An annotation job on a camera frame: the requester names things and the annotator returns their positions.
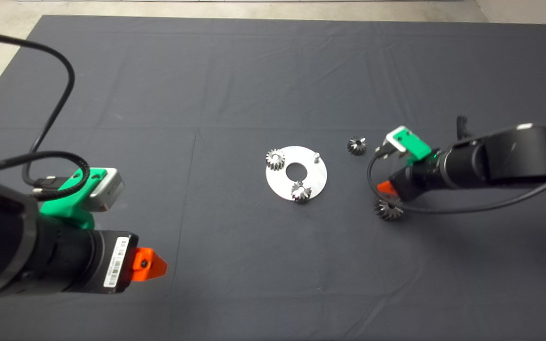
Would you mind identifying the right grey camera box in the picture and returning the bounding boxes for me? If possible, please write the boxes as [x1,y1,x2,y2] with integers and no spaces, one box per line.
[383,126,409,153]

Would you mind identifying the small matte steel gear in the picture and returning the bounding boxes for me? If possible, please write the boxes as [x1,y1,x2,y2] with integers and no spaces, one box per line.
[266,148,286,171]

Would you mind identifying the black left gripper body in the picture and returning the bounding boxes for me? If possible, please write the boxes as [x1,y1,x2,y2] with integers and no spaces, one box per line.
[38,224,139,295]

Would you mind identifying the round metal plate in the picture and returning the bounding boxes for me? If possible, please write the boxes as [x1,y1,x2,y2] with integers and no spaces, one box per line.
[266,146,328,202]

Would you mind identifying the right green camera mount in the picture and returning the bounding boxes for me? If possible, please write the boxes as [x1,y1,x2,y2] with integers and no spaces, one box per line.
[392,128,432,164]

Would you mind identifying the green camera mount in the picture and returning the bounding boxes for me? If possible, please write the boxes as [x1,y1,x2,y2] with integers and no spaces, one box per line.
[40,168,109,230]
[392,128,432,164]

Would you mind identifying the dark grey table cloth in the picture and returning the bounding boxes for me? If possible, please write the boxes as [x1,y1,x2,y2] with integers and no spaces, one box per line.
[0,14,546,341]

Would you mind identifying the small dark steel gear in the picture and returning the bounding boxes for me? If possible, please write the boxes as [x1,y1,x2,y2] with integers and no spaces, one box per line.
[347,137,368,156]

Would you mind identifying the small shiny steel gear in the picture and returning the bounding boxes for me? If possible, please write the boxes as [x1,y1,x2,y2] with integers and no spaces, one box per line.
[291,181,312,205]

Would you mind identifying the left green camera mount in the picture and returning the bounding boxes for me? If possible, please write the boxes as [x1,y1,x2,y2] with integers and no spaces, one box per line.
[40,168,109,230]

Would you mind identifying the large steel bevel gear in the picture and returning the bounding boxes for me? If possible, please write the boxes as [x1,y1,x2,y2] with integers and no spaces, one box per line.
[374,198,404,222]

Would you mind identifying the thin black left cable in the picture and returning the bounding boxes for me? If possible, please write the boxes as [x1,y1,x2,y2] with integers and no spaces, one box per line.
[0,29,75,188]

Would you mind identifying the grey camera box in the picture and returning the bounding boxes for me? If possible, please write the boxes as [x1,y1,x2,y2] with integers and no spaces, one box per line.
[383,126,409,153]
[88,169,125,212]

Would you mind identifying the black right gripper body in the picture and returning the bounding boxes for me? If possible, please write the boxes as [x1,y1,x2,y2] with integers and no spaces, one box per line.
[389,149,444,202]

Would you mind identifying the braided black left cable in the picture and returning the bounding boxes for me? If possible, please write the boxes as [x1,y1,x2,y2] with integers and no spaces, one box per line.
[0,151,91,201]

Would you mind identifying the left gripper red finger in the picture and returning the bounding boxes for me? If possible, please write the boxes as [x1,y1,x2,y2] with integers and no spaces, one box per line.
[132,248,168,283]

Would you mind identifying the left grey camera box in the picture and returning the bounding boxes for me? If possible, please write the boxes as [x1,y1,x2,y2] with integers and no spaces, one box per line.
[88,169,125,212]

